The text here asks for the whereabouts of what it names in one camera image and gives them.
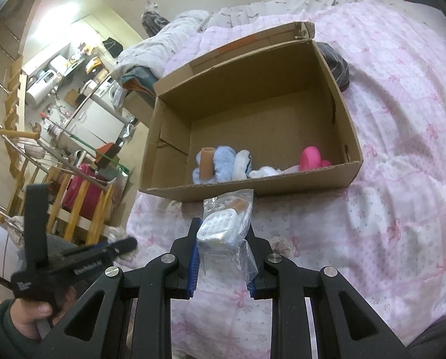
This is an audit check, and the pink floral bed quilt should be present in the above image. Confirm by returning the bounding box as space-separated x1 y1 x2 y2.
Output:
126 0 446 358

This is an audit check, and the beige lace scrunchie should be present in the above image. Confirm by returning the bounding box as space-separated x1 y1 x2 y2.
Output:
269 236 300 258

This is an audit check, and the dark grey cloth bundle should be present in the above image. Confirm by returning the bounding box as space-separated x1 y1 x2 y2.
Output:
316 42 350 92

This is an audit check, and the clear bag with white item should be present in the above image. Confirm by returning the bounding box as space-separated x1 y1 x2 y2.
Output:
196 189 258 283

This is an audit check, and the magenta bag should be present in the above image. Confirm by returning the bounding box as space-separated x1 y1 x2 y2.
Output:
61 163 113 221

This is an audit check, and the tan silicone tube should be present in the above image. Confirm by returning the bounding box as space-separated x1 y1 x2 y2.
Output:
199 147 216 181

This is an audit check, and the person's left hand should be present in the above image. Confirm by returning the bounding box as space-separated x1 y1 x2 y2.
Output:
10 286 77 340

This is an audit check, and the white rumpled duvet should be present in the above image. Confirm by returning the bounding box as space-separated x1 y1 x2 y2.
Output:
111 10 212 83

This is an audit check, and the pink rubber duck toy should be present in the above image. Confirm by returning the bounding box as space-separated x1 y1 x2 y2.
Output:
298 146 332 172

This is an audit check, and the white kitchen cabinet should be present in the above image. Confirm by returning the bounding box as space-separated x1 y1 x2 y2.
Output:
61 75 134 148

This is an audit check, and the grey tabby cat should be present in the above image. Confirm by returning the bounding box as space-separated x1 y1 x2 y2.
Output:
142 0 169 37

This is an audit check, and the light blue plush toy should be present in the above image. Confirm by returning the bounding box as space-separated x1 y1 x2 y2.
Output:
192 146 252 185

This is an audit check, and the white ruffled scrunchie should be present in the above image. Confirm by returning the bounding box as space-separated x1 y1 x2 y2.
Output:
248 166 281 179

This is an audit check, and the wooden railing frame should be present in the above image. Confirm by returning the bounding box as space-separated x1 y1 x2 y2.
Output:
0 56 116 245

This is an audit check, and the small brown cardboard box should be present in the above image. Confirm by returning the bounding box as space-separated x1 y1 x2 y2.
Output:
124 91 156 127

